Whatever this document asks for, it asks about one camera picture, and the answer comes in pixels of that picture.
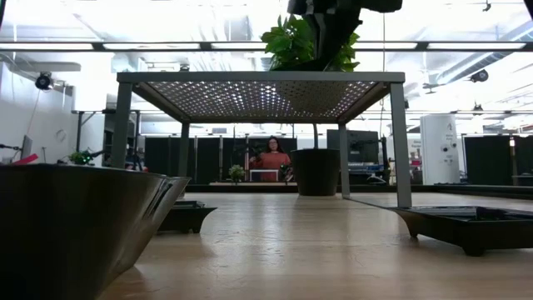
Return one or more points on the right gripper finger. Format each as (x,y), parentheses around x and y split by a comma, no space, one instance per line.
(327,37)
(345,29)

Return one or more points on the small black square plate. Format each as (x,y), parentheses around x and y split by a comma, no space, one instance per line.
(187,216)

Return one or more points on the black footed square plate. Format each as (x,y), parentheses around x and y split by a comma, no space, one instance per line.
(470,233)

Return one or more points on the black wavy-edged deep plate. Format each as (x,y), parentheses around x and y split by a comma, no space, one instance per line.
(75,233)

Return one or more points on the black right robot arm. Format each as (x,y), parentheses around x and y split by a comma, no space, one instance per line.
(530,5)

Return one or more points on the green leafy plant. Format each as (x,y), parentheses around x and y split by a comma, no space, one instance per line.
(287,41)

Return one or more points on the grey perforated metal shelf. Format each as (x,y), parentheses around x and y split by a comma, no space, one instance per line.
(258,77)

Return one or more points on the black monitor screen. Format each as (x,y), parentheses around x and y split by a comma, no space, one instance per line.
(362,146)

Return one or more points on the black plant pot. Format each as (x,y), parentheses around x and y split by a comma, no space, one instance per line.
(315,171)

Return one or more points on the person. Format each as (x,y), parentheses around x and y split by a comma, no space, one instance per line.
(272,160)

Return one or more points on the white cylindrical column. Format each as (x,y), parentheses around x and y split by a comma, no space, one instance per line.
(433,150)

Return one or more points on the small pale green plant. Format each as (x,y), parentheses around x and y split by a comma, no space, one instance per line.
(236,171)

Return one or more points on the black room divider panel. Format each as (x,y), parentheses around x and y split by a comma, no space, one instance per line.
(208,158)
(487,158)

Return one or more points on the small green desk plant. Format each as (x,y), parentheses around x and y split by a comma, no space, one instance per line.
(79,157)

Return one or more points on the grey desk monitor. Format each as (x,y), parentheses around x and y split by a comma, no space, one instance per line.
(26,146)

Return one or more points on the red flat object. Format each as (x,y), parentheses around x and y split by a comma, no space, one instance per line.
(25,159)

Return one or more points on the long ceiling light rail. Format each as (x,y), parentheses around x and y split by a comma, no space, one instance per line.
(206,46)

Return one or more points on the black ceiling camera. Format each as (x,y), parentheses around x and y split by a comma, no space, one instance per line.
(43,82)
(479,76)

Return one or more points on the small white frame table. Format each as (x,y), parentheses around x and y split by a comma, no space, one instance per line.
(264,170)

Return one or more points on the black table frame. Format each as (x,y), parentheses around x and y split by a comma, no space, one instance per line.
(375,188)

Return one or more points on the black metal post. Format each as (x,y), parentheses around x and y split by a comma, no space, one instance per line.
(79,133)

